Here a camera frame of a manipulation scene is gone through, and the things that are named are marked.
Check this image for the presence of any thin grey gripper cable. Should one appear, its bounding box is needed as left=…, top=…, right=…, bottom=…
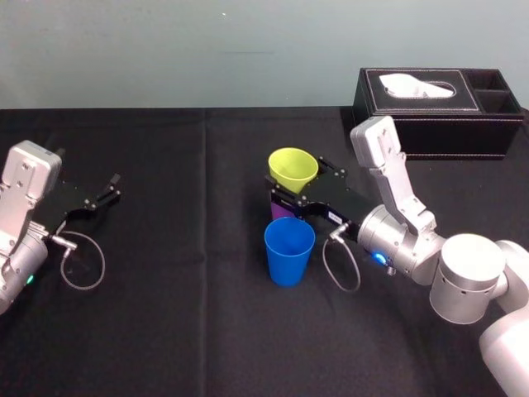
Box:
left=322, top=222, right=362, bottom=294
left=48, top=231, right=107, bottom=292

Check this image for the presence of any yellow-green plastic cup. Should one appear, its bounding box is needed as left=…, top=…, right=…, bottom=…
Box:
left=267, top=147, right=320, bottom=194

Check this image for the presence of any thin grey left gripper cable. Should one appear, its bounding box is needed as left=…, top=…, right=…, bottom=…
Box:
left=48, top=231, right=107, bottom=292

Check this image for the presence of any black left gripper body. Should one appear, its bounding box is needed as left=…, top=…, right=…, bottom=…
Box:
left=34, top=180, right=98, bottom=237

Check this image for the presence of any blue plastic cup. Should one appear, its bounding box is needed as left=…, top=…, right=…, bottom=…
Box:
left=264, top=217, right=317, bottom=288

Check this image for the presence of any black leather tissue box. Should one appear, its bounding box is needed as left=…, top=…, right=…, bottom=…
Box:
left=352, top=67, right=526, bottom=160

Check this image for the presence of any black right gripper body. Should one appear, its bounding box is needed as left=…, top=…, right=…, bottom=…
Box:
left=294, top=166, right=362, bottom=246

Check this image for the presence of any white tissue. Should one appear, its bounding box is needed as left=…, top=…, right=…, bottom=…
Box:
left=379, top=73, right=455, bottom=100

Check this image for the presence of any thin grey right gripper cable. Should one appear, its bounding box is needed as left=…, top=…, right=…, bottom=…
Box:
left=322, top=222, right=362, bottom=294

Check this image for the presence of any black tablecloth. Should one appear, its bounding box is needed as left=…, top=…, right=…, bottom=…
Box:
left=0, top=106, right=529, bottom=397

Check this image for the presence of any purple plastic cup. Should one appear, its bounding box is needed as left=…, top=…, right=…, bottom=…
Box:
left=269, top=197, right=296, bottom=221

